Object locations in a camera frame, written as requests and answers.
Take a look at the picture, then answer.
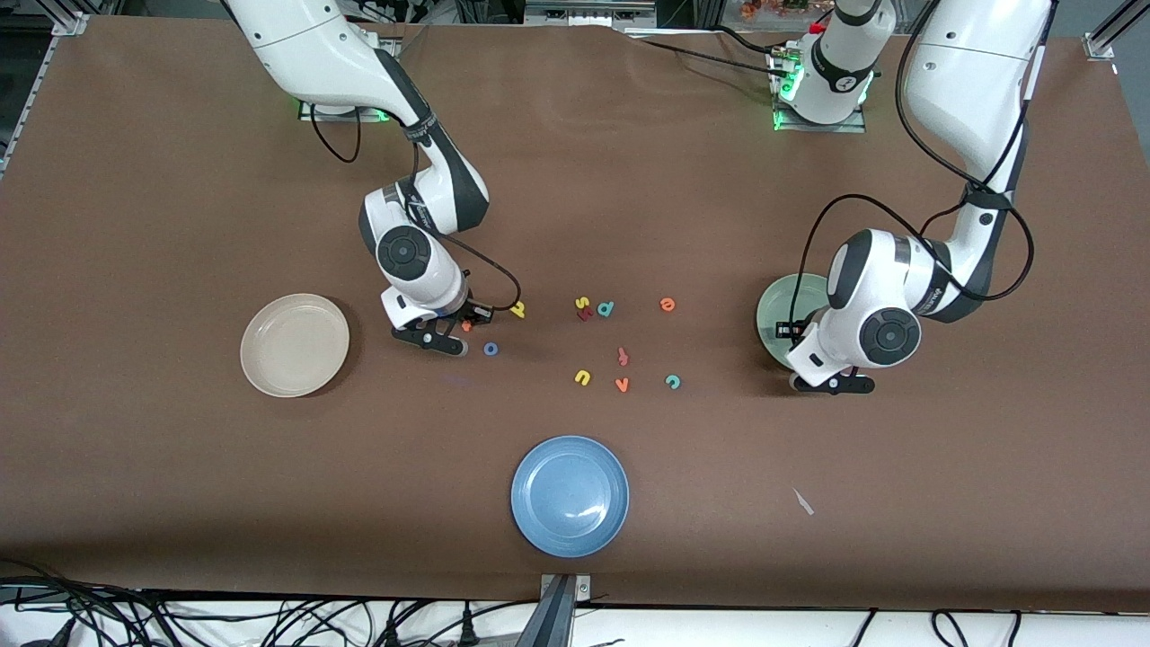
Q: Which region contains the orange decorative object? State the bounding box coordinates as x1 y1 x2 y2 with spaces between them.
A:
739 0 811 21

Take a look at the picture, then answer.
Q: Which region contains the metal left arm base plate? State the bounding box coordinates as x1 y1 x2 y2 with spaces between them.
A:
768 49 868 134

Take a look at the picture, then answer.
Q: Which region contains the black right arm cable loop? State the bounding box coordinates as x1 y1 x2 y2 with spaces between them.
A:
310 106 363 165

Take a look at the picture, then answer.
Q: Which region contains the beige brown plate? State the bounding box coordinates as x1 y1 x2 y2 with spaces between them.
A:
240 293 351 398

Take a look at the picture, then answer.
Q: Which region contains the blue plate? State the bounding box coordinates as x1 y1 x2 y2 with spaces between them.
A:
510 435 631 559

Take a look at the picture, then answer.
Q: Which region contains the grey power strip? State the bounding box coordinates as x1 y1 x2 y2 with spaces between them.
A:
524 0 659 28

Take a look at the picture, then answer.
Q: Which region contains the brown table cover sheet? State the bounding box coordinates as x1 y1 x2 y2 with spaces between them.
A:
0 13 1150 614

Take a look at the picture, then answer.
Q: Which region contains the aluminium frame profile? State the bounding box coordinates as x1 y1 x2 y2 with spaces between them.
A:
0 11 91 181
1083 0 1150 62

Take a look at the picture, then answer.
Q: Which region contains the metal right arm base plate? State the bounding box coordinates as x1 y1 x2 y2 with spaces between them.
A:
298 97 396 122

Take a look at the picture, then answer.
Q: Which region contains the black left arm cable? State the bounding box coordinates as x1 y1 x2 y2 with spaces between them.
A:
792 0 1036 338

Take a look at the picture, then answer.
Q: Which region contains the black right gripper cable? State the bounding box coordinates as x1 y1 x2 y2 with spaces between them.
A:
409 135 524 314

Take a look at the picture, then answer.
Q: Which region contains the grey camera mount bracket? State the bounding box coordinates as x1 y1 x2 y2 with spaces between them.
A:
526 573 594 647

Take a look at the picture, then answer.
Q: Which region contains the black base power cable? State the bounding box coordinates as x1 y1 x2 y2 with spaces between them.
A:
629 36 792 82
705 23 787 55

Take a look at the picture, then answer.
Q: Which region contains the green plate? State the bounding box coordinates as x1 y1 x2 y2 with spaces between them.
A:
756 273 836 369

